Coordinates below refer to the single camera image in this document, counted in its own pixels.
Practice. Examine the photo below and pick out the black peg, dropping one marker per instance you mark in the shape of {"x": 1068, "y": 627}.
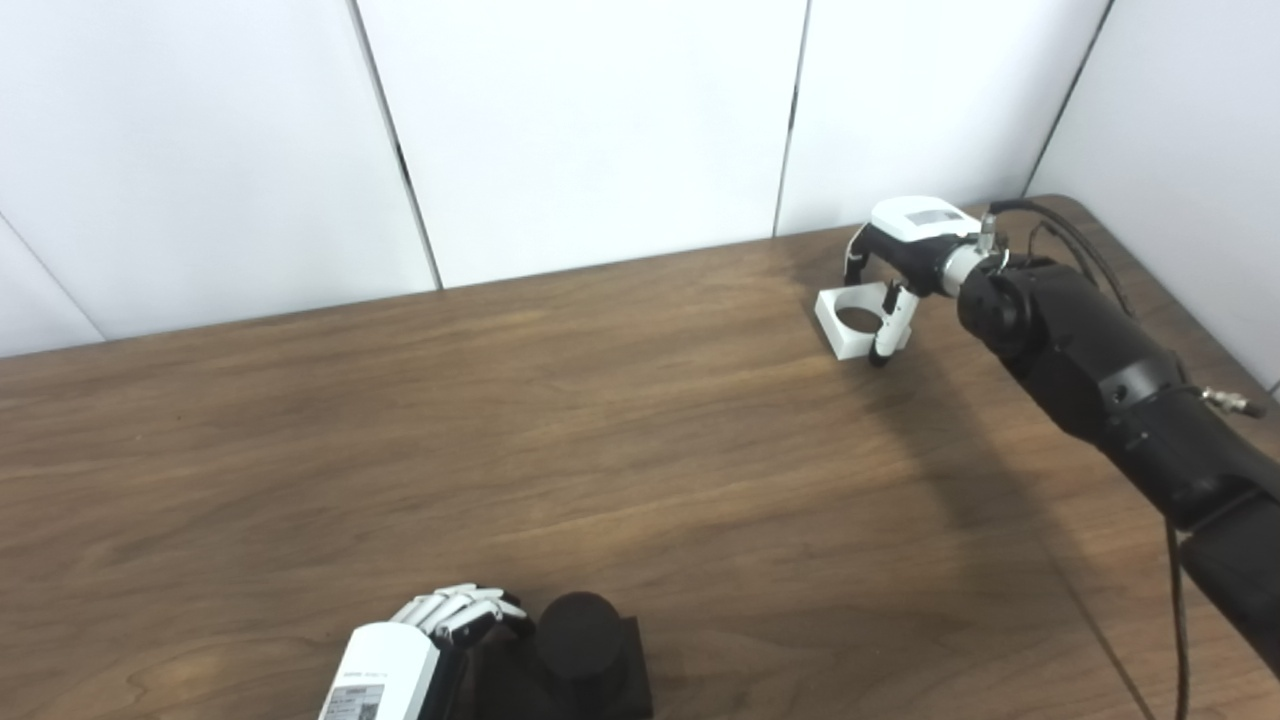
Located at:
{"x": 580, "y": 640}

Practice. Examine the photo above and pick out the white square piece with hole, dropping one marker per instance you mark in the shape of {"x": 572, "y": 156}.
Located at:
{"x": 850, "y": 342}

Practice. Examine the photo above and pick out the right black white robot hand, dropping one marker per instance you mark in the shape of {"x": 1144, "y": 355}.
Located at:
{"x": 915, "y": 235}

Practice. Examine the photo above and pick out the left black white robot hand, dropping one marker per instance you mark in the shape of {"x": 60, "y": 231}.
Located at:
{"x": 385, "y": 670}

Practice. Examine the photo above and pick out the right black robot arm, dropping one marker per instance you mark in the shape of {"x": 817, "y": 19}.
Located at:
{"x": 1100, "y": 370}

